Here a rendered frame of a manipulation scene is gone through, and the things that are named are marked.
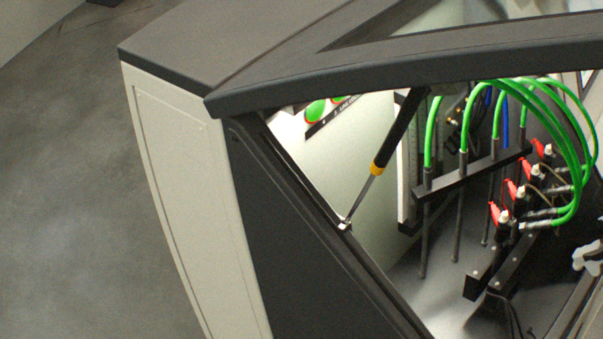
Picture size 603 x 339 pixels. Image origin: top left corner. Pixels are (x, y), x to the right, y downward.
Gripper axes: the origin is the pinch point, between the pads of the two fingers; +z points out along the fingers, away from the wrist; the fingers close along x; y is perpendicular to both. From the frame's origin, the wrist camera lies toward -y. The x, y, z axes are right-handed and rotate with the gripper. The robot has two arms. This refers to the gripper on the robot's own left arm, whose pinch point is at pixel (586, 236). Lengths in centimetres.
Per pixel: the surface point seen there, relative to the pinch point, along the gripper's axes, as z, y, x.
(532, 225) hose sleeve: 27.2, -0.5, 4.7
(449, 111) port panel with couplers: 59, -24, 18
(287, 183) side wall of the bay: 19.7, -36.2, -28.1
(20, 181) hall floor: 270, -115, -89
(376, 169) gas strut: 4.7, -31.6, -21.7
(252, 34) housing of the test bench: 26, -57, -17
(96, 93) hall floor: 303, -127, -21
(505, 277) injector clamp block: 42.1, 8.3, -0.4
